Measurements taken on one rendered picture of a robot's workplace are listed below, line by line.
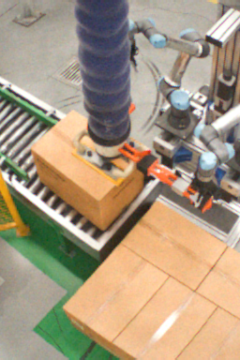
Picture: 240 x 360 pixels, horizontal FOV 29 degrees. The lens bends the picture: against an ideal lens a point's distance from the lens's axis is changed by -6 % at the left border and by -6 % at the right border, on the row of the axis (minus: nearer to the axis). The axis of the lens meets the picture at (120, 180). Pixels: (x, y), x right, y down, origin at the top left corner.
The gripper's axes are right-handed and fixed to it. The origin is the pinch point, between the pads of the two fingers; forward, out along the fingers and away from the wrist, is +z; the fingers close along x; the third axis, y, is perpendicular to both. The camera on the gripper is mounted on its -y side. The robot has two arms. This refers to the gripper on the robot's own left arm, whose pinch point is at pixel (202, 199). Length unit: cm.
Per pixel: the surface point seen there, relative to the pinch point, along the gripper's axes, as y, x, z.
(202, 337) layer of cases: -46, 41, 73
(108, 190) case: 54, 12, 33
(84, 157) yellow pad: 69, 13, 11
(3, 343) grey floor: 68, 131, 129
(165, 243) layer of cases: 17, 2, 73
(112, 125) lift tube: 52, 7, -24
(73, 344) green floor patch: 27, 91, 128
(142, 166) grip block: 35.2, 4.6, -1.6
